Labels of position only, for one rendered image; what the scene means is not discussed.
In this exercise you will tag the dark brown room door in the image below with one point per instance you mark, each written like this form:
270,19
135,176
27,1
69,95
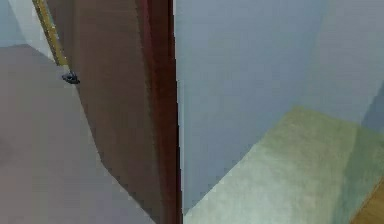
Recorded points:
120,86

